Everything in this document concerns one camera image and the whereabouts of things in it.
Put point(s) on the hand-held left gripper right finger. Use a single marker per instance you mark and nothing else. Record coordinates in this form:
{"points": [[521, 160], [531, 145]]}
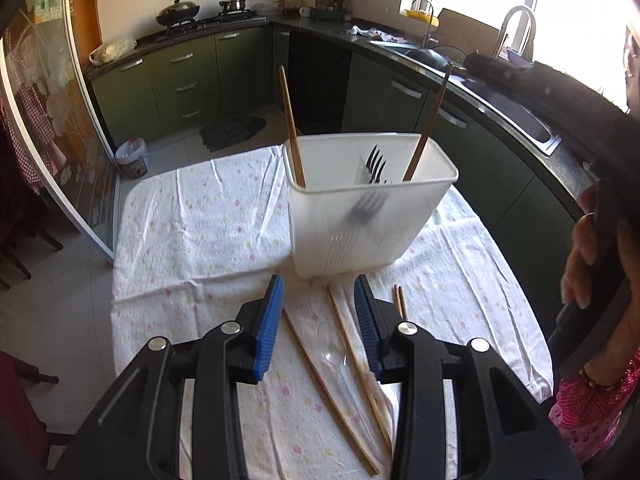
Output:
{"points": [[367, 332]]}

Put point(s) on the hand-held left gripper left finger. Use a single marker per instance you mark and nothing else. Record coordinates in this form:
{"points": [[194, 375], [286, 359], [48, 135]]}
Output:
{"points": [[267, 332]]}

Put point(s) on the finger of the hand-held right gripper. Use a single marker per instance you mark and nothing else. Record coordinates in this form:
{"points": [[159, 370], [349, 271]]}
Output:
{"points": [[500, 72]]}

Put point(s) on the wooden chopstick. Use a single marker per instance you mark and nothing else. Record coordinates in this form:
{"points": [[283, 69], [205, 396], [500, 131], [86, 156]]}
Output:
{"points": [[291, 120], [357, 365], [427, 125], [397, 300], [325, 390], [403, 302]]}

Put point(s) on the clear plastic spoon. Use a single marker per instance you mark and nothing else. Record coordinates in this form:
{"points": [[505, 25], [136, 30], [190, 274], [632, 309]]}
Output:
{"points": [[334, 347]]}

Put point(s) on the white plastic utensil basket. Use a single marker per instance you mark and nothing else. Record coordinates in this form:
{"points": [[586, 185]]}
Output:
{"points": [[325, 232]]}

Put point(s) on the black plastic fork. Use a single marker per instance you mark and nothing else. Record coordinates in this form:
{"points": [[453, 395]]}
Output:
{"points": [[375, 165]]}

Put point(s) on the person's right forearm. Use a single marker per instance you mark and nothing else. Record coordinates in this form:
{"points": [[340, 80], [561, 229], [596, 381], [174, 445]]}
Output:
{"points": [[620, 347]]}

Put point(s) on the person's right hand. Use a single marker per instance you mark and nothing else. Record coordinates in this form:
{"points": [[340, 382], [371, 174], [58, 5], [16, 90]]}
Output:
{"points": [[580, 255]]}

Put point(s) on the steel kitchen sink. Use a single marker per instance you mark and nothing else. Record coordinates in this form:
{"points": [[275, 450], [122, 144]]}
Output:
{"points": [[520, 110]]}

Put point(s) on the wooden cutting board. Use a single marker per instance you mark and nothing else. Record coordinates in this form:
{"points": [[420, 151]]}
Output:
{"points": [[465, 30]]}

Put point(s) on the chrome kitchen faucet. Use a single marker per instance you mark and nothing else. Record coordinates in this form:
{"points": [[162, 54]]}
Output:
{"points": [[515, 12]]}

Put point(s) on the black pan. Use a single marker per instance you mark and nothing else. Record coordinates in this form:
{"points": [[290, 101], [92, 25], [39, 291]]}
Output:
{"points": [[427, 57]]}

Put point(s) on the yellow sink rack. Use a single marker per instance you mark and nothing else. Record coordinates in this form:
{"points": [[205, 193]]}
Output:
{"points": [[422, 17]]}

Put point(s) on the kitchen window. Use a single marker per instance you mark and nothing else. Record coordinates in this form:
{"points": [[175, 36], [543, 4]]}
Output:
{"points": [[575, 5]]}

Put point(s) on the white floral tablecloth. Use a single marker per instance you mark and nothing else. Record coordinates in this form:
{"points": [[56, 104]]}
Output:
{"points": [[200, 220]]}

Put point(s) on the white cloth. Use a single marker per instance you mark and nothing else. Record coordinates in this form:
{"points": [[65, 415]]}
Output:
{"points": [[372, 32]]}

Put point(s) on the green bottle tray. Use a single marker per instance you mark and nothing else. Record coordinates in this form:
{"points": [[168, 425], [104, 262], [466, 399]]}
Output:
{"points": [[330, 14]]}

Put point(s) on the dark floor mat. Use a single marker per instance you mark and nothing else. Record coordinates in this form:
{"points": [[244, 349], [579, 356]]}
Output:
{"points": [[231, 132]]}

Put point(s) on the white cup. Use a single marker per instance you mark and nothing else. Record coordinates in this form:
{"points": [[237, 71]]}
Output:
{"points": [[306, 11]]}

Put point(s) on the small trash bin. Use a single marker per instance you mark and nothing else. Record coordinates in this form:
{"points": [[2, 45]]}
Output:
{"points": [[132, 157]]}

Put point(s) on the pink floral clothing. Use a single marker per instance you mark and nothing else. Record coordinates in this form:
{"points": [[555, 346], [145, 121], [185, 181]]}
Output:
{"points": [[585, 420]]}

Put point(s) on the red chair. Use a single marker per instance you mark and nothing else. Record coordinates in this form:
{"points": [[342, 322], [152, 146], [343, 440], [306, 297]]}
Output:
{"points": [[20, 410]]}

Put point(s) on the green kitchen cabinets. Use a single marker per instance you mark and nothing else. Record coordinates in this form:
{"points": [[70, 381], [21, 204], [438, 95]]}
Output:
{"points": [[160, 95]]}

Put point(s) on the dark wooden chair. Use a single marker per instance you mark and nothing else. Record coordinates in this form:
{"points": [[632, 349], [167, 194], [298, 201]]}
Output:
{"points": [[20, 240]]}

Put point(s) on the steel pot with lid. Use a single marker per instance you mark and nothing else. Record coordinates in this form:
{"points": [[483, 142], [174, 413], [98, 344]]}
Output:
{"points": [[233, 5]]}

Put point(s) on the gas stove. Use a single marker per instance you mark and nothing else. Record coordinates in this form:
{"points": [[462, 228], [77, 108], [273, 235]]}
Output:
{"points": [[215, 22]]}

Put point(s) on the red checked cloth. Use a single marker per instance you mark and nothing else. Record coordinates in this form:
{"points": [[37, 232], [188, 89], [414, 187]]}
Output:
{"points": [[32, 150]]}

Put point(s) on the frosted glass sliding door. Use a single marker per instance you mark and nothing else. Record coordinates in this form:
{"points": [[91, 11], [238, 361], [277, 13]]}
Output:
{"points": [[55, 100]]}

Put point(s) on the white plastic bag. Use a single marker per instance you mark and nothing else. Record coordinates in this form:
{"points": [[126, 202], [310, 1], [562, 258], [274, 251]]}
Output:
{"points": [[114, 50]]}

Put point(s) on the black wok with lid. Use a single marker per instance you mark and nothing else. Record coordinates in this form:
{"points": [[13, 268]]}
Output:
{"points": [[176, 11]]}

